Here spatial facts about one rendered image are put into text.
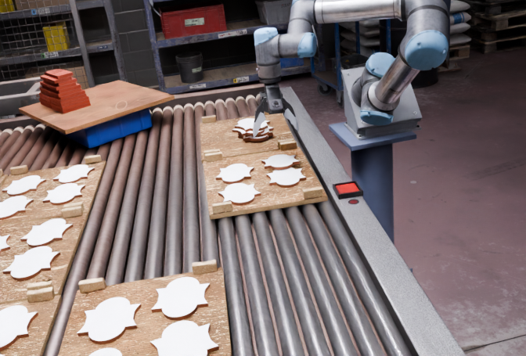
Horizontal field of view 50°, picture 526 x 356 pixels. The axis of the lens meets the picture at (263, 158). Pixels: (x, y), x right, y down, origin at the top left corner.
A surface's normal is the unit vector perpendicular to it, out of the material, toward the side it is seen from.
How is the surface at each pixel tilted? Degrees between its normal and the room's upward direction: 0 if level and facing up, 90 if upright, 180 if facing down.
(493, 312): 1
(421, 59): 125
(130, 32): 90
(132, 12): 90
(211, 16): 90
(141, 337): 0
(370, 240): 0
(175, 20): 90
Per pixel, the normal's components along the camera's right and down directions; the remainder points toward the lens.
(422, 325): -0.11, -0.92
